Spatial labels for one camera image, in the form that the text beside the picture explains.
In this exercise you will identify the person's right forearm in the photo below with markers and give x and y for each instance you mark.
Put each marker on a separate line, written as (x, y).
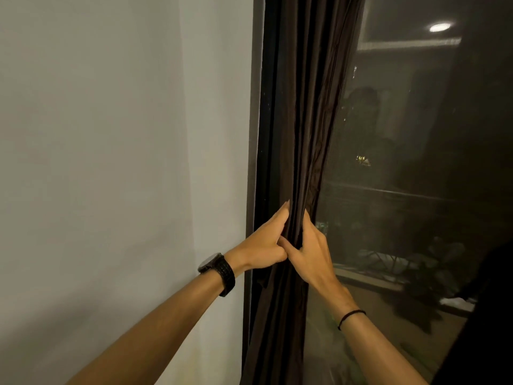
(372, 344)

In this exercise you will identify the person's left hand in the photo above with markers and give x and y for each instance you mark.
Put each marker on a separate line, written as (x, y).
(260, 248)

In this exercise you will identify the person's black sleeve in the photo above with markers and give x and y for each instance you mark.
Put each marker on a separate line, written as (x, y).
(481, 316)

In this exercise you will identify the person's right thumb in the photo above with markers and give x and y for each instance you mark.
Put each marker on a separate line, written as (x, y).
(287, 246)

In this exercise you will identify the glass window pane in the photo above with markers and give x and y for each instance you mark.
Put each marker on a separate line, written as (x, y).
(412, 176)

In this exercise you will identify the person's left forearm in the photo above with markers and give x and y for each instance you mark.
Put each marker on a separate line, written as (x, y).
(156, 328)

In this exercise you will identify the person's right hand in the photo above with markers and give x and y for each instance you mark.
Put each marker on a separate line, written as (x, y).
(314, 260)

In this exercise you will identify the black wrist band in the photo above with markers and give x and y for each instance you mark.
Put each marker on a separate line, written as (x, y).
(349, 316)

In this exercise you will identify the black wristwatch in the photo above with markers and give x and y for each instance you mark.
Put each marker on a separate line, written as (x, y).
(218, 270)

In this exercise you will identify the dark brown curtain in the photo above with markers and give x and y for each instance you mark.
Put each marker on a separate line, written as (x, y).
(296, 156)

